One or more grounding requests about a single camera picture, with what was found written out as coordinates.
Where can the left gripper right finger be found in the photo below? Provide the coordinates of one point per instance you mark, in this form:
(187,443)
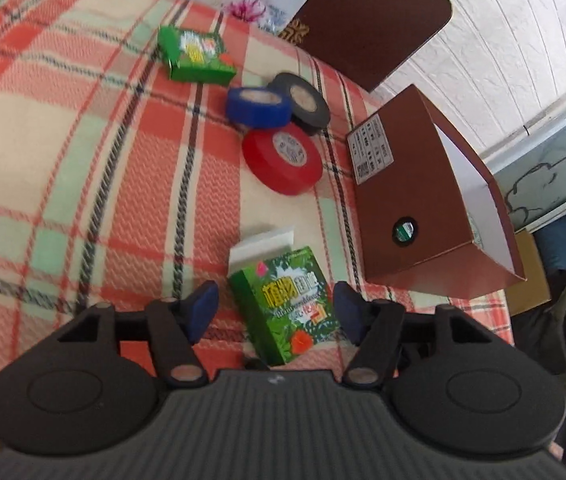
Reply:
(374,327)

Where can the dark blue bag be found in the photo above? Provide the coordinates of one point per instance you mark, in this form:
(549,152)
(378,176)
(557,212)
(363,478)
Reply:
(551,244)

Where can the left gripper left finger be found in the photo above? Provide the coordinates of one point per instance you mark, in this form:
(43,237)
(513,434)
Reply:
(174,327)

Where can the brown cardboard storage box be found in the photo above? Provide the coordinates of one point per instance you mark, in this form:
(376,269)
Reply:
(430,214)

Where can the white box under green box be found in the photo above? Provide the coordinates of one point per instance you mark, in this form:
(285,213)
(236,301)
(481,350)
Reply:
(260,246)

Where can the blue tape roll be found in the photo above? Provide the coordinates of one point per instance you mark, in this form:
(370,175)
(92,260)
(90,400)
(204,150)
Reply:
(258,108)

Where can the brown wooden headboard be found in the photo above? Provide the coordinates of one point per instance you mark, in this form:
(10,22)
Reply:
(366,40)

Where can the painted grey door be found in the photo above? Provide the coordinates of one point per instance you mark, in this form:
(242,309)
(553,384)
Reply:
(534,183)

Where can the red tape roll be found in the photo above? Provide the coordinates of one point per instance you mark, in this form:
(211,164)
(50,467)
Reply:
(284,159)

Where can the black tape roll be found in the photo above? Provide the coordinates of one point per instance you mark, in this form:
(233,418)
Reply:
(310,111)

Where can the large cardboard box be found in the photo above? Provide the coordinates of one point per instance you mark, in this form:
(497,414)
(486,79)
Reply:
(534,291)

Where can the plaid bed blanket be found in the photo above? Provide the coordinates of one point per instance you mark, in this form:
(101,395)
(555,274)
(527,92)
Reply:
(122,185)

